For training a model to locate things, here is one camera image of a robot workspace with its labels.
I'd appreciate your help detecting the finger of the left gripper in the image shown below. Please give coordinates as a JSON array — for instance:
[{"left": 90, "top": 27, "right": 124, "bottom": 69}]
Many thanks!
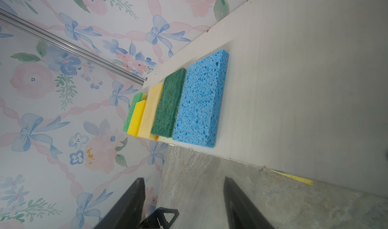
[{"left": 139, "top": 207, "right": 179, "bottom": 229}]

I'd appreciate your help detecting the white two-tier shelf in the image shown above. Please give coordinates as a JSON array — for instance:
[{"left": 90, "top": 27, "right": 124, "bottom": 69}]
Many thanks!
[{"left": 143, "top": 0, "right": 388, "bottom": 197}]

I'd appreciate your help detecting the blue sponge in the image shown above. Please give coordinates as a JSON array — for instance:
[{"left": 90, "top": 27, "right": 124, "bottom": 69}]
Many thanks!
[{"left": 172, "top": 49, "right": 229, "bottom": 148}]

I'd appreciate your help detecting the pale yellow sponge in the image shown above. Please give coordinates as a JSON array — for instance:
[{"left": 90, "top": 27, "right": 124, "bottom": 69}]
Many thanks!
[{"left": 138, "top": 82, "right": 164, "bottom": 141}]

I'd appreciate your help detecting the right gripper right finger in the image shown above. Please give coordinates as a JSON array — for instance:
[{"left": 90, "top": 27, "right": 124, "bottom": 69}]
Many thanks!
[{"left": 223, "top": 177, "right": 274, "bottom": 229}]

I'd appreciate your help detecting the dark green scouring sponge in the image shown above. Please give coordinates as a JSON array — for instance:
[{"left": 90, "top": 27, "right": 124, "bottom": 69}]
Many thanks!
[{"left": 151, "top": 68, "right": 187, "bottom": 138}]

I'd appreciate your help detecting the bright yellow sponge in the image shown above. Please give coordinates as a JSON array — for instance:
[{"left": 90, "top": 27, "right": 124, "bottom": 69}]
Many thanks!
[{"left": 127, "top": 100, "right": 147, "bottom": 137}]

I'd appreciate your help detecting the yellow-green sponge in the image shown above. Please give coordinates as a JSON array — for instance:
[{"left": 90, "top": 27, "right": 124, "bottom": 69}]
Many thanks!
[{"left": 268, "top": 169, "right": 314, "bottom": 186}]

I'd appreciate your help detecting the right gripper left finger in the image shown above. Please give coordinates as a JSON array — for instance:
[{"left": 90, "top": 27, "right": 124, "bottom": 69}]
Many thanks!
[{"left": 94, "top": 177, "right": 146, "bottom": 229}]

